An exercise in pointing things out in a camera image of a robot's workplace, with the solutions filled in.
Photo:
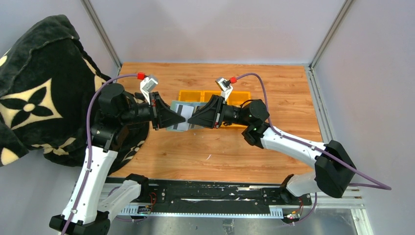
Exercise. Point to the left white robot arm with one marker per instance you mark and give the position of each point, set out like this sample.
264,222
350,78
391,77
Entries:
85,214

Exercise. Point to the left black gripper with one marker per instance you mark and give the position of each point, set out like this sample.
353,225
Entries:
164,116

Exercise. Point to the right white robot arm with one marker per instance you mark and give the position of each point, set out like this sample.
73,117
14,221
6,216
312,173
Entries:
332,167

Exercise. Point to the mint green card holder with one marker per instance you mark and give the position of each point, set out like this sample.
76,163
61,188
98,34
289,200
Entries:
197,105

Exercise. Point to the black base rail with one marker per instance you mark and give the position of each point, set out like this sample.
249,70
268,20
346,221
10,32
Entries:
216,199

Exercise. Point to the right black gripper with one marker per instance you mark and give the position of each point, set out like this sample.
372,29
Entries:
212,115

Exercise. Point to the black floral blanket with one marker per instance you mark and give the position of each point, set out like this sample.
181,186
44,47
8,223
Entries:
47,81

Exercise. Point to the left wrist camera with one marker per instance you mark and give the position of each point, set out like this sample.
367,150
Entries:
147,85

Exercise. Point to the yellow three-compartment bin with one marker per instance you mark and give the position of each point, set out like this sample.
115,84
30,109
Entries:
236,98

